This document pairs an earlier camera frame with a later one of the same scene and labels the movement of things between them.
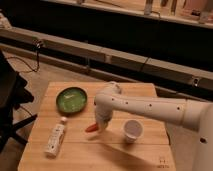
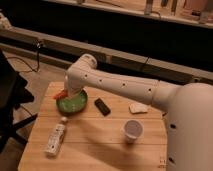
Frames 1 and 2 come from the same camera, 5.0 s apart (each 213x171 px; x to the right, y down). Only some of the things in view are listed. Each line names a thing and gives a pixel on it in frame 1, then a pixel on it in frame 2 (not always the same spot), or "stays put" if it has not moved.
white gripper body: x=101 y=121 → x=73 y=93
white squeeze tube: x=55 y=139 stays put
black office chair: x=13 y=91 stays put
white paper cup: x=133 y=129 stays put
